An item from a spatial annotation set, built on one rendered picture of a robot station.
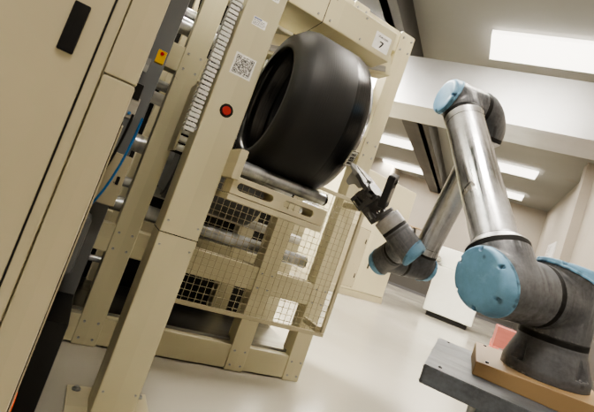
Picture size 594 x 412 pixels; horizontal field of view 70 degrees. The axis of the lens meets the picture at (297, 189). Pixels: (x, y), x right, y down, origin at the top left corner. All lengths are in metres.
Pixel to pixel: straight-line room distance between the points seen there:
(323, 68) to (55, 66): 0.87
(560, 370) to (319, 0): 1.56
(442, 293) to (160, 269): 7.63
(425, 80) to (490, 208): 4.07
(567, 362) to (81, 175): 1.05
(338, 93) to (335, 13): 0.67
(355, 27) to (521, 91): 3.25
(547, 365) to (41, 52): 1.14
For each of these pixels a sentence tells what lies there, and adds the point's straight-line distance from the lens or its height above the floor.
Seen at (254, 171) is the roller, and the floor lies 0.90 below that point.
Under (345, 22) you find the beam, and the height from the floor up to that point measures 1.69.
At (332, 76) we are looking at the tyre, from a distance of 1.39.
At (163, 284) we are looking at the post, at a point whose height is 0.46.
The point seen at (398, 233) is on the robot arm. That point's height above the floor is 0.86.
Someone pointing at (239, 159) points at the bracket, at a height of 0.91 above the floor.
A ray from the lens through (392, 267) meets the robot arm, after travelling 1.48.
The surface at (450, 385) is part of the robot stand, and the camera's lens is 1.00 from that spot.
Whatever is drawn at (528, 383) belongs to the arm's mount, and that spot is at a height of 0.63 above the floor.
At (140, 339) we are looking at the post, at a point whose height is 0.27.
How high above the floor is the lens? 0.78
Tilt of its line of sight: 5 degrees up
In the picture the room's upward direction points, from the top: 20 degrees clockwise
